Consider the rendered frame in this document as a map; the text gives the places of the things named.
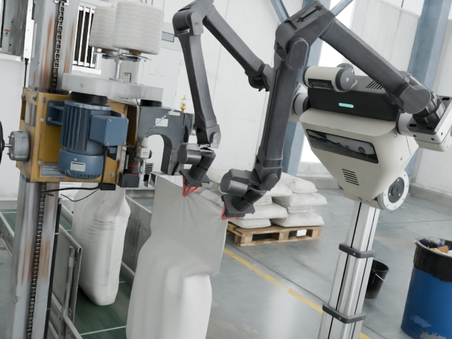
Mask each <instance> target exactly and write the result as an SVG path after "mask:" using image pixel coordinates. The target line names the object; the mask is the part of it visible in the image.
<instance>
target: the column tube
mask: <svg viewBox="0 0 452 339"><path fill-rule="evenodd" d="M58 10H59V3H54V0H36V5H35V13H34V27H33V35H32V49H31V57H30V71H29V79H28V90H30V91H34V92H37V93H38V92H42V93H50V89H51V86H50V85H51V79H52V70H53V68H52V65H53V60H54V45H55V42H56V41H55V38H56V32H57V23H58V22H57V18H58V14H59V13H58ZM78 11H79V0H69V6H67V5H66V6H65V13H64V22H63V32H62V41H61V51H60V53H61V55H60V60H59V69H58V71H59V74H58V79H57V87H56V94H57V95H63V96H69V94H70V91H69V90H65V89H61V86H62V79H63V73H69V74H72V68H73V55H74V49H75V37H76V30H77V18H78ZM35 24H37V30H36V43H35V51H34V58H32V51H33V43H34V28H35ZM35 119H36V105H35V104H32V103H30V102H28V101H26V115H25V122H26V123H28V124H29V125H31V126H35ZM46 185H47V187H46V190H54V189H59V188H60V182H47V184H46ZM40 187H41V182H30V180H29V179H28V178H27V177H26V176H25V175H24V174H23V173H22V172H21V171H20V181H19V188H18V196H17V210H16V218H15V233H14V241H13V254H12V262H11V276H10V284H9V299H8V306H7V324H6V333H5V339H26V328H27V321H28V308H29V300H30V290H31V282H32V267H33V260H34V250H35V249H34V247H35V242H36V227H37V220H38V209H39V208H38V207H39V201H40ZM46 193H49V194H53V195H54V196H49V195H46V200H45V207H44V216H43V219H44V220H43V225H42V239H41V246H40V257H39V265H38V279H37V286H36V296H35V304H34V319H33V326H32V335H31V336H32V338H31V339H44V327H45V320H46V308H47V301H48V289H49V282H50V270H51V264H52V251H53V245H54V233H55V226H56V219H57V207H58V200H59V191H56V192H46Z"/></svg>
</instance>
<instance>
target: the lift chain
mask: <svg viewBox="0 0 452 339"><path fill-rule="evenodd" d="M59 2H60V3H59V10H58V13H59V14H58V18H57V22H58V23H57V25H56V38H55V41H56V42H55V45H54V60H53V65H52V68H53V70H52V79H51V85H50V86H51V89H50V93H52V91H54V93H52V94H57V79H58V74H59V71H58V69H59V60H60V55H61V53H60V51H61V41H62V32H63V22H64V13H65V0H64V1H63V0H60V1H59ZM61 3H62V4H63V5H61ZM61 8H62V9H63V10H61ZM61 13H62V15H61ZM59 18H62V19H61V20H60V19H59ZM59 22H60V23H61V24H59ZM59 27H60V28H61V29H59ZM59 32H60V34H59ZM58 36H59V37H60V38H57V37H58ZM57 41H59V43H58V42H57ZM57 46H59V48H57ZM57 50H58V52H57ZM55 55H58V57H57V56H55ZM56 60H57V61H56ZM55 65H57V66H55ZM54 69H56V71H55V70H54ZM54 73H56V75H54ZM54 78H55V79H54ZM53 83H56V84H53ZM53 88H54V89H53ZM43 183H45V184H43ZM46 184H47V182H41V187H40V201H39V207H38V208H39V209H38V220H37V227H36V242H35V247H34V249H35V250H34V260H33V267H32V282H31V290H30V300H29V308H28V321H27V328H26V339H31V338H32V336H31V335H32V326H33V319H34V304H35V296H36V286H37V279H38V265H39V257H40V246H41V239H42V225H43V220H44V219H43V216H44V207H45V200H46V195H45V194H41V191H43V190H46V187H47V185H46ZM42 188H45V189H42ZM41 196H44V197H41ZM42 200H43V201H42ZM41 204H43V205H41ZM40 209H42V210H40ZM40 213H42V214H40ZM40 217H42V218H40ZM39 221H41V222H39ZM39 225H40V226H39ZM38 229H41V230H38ZM38 233H40V234H38ZM37 237H40V238H37ZM38 241H39V242H38ZM37 245H39V246H37ZM36 249H38V250H36ZM36 253H38V254H36ZM36 257H37V258H36ZM35 261H37V262H35ZM35 265H36V266H35ZM34 269H37V270H34ZM34 273H35V274H34ZM34 277H35V278H34ZM34 281H35V282H34ZM33 285H35V286H33ZM33 289H34V290H33ZM32 293H34V294H32ZM31 304H32V305H31ZM30 308H33V309H30ZM30 316H31V317H30ZM30 320H31V321H30ZM28 331H30V332H28Z"/></svg>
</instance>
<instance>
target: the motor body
mask: <svg viewBox="0 0 452 339"><path fill-rule="evenodd" d="M65 104H66V105H64V108H63V121H62V128H61V140H60V144H61V145H62V146H63V148H60V149H59V162H58V169H59V171H60V173H62V175H64V176H67V177H70V178H77V179H84V180H89V179H96V178H99V177H100V176H101V175H102V170H103V164H104V153H103V151H102V145H103V144H101V143H97V142H93V141H90V139H89V134H90V128H91V117H92V116H93V115H104V116H110V115H111V112H110V111H111V106H108V105H104V104H94V103H92V104H88V103H85V102H80V101H77V100H65Z"/></svg>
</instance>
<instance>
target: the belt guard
mask: <svg viewBox="0 0 452 339"><path fill-rule="evenodd" d="M61 89H65V90H69V91H75V92H79V93H88V94H92V95H97V96H108V97H115V98H132V99H141V100H155V101H162V97H163V88H160V87H153V86H148V85H139V84H134V83H126V82H121V81H113V80H109V79H100V78H95V77H87V76H82V75H74V74H69V73H63V79H62V86H61Z"/></svg>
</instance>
